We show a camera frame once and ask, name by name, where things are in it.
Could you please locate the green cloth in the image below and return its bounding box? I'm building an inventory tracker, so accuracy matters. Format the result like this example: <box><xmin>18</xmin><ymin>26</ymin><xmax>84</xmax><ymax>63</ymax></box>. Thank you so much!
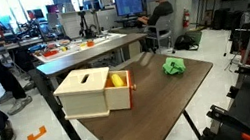
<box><xmin>160</xmin><ymin>53</ymin><xmax>188</xmax><ymax>78</ymax></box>

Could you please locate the yellow cylinder toy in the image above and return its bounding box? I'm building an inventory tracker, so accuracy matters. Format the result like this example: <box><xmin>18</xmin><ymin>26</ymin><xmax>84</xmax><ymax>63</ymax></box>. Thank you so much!
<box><xmin>109</xmin><ymin>71</ymin><xmax>126</xmax><ymax>89</ymax></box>

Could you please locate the wooden drawer with red front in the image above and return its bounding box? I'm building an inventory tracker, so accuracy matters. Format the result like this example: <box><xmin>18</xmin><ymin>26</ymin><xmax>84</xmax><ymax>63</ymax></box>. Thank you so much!
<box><xmin>101</xmin><ymin>68</ymin><xmax>141</xmax><ymax>113</ymax></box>

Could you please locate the long grey table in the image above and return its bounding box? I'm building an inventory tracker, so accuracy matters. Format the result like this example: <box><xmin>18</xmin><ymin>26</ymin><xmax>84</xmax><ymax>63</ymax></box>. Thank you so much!
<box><xmin>33</xmin><ymin>30</ymin><xmax>154</xmax><ymax>94</ymax></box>

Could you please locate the orange bowl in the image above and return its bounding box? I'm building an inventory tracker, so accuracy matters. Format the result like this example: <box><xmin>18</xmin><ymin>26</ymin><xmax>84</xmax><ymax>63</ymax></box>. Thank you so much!
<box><xmin>85</xmin><ymin>39</ymin><xmax>96</xmax><ymax>49</ymax></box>

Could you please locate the dark brown folding table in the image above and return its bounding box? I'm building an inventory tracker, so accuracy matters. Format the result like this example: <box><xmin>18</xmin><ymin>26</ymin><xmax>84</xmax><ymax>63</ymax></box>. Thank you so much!
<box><xmin>59</xmin><ymin>40</ymin><xmax>226</xmax><ymax>140</ymax></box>

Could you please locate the wooden box with slot lid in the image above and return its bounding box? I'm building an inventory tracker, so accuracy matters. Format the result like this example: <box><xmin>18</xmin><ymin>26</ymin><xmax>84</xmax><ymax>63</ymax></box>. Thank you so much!
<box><xmin>50</xmin><ymin>63</ymin><xmax>118</xmax><ymax>125</ymax></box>

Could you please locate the white table with toys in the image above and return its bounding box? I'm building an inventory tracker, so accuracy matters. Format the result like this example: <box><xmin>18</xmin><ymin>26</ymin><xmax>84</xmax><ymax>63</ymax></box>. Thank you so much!
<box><xmin>30</xmin><ymin>28</ymin><xmax>130</xmax><ymax>66</ymax></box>

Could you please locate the black backpack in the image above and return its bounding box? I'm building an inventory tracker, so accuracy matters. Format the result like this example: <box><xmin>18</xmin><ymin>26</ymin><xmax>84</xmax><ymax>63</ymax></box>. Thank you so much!
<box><xmin>172</xmin><ymin>31</ymin><xmax>201</xmax><ymax>54</ymax></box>

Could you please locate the computer monitor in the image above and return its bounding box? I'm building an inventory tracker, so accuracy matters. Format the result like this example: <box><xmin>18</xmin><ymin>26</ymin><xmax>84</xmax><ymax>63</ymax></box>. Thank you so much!
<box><xmin>113</xmin><ymin>0</ymin><xmax>146</xmax><ymax>20</ymax></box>

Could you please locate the seated person in dark shirt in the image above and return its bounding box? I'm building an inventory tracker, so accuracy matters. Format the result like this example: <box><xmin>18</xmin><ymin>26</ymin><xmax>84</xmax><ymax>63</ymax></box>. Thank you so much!
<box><xmin>133</xmin><ymin>0</ymin><xmax>180</xmax><ymax>53</ymax></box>

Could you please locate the red tray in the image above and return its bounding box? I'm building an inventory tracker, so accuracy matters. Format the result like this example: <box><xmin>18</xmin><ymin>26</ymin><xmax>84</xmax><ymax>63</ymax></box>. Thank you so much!
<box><xmin>41</xmin><ymin>48</ymin><xmax>60</xmax><ymax>59</ymax></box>

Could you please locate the red fire extinguisher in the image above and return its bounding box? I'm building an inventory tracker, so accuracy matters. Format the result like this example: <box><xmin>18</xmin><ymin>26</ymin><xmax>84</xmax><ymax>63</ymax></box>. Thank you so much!
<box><xmin>179</xmin><ymin>7</ymin><xmax>192</xmax><ymax>29</ymax></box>

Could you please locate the black slanted metal pole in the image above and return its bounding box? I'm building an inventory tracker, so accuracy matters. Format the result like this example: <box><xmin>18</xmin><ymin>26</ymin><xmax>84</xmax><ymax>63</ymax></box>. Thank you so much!
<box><xmin>28</xmin><ymin>61</ymin><xmax>93</xmax><ymax>140</ymax></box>

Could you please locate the orange floor marker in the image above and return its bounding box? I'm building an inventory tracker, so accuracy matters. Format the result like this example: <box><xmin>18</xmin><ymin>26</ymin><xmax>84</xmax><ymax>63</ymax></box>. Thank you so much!
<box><xmin>25</xmin><ymin>124</ymin><xmax>49</xmax><ymax>140</ymax></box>

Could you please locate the black clamp with orange handle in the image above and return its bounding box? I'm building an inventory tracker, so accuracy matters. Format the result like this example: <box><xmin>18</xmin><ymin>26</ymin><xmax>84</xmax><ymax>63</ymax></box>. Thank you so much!
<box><xmin>205</xmin><ymin>99</ymin><xmax>250</xmax><ymax>140</ymax></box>

